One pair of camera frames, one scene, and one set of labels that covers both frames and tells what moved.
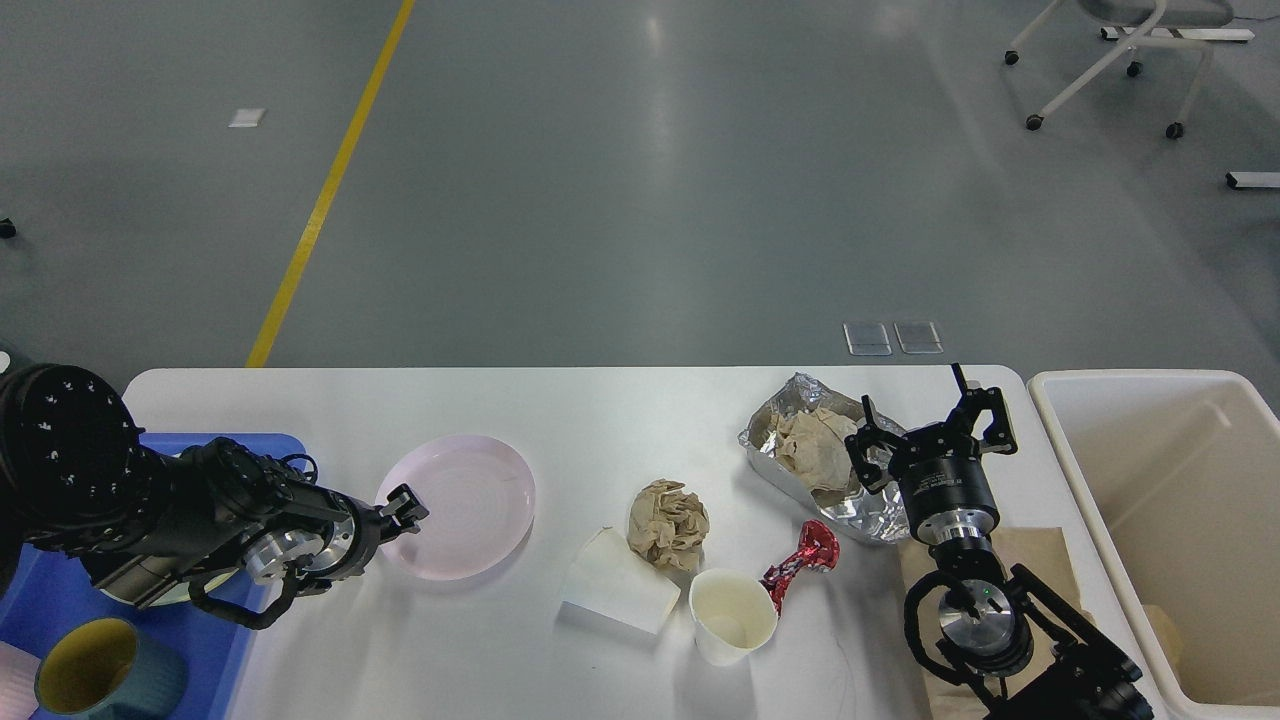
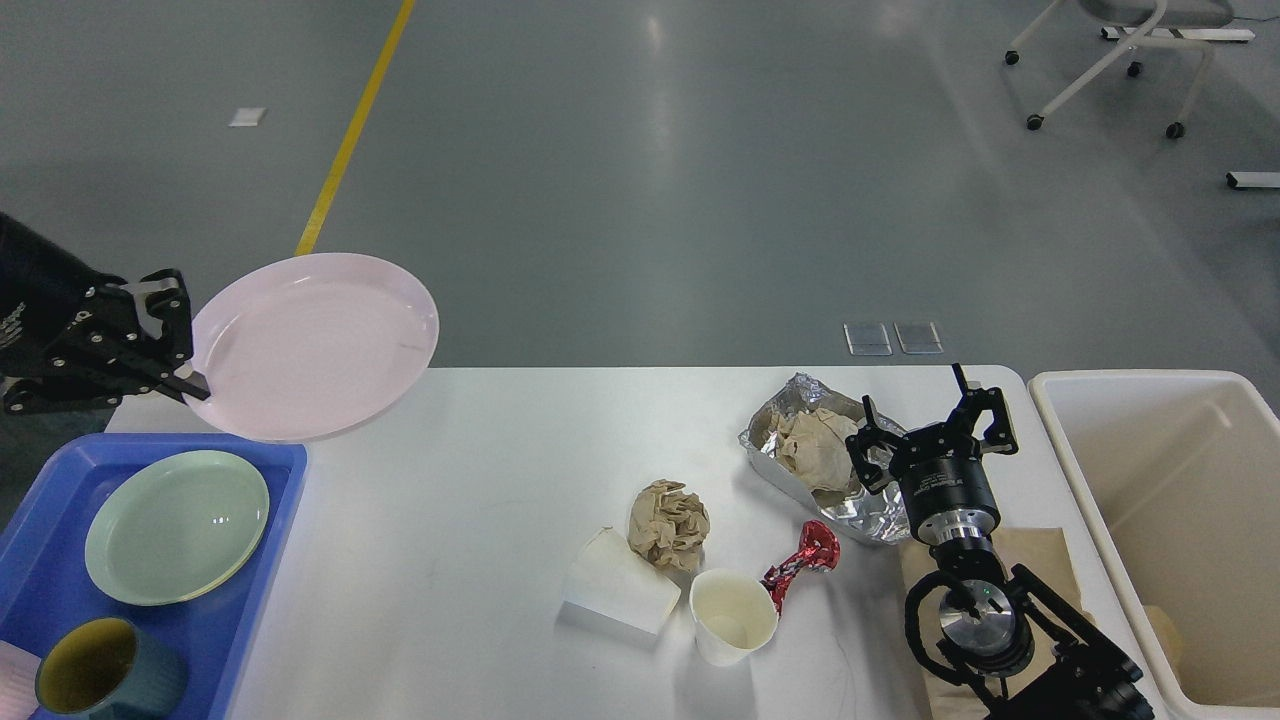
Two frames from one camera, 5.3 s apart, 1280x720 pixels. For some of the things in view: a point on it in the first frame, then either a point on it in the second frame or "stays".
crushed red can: x=818 y=548 stays
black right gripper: x=947 y=492 stays
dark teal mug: x=104 y=669 stays
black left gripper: x=327 y=539 to x=114 y=351
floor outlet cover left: x=867 y=339 stays
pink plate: x=480 y=496 to x=308 y=346
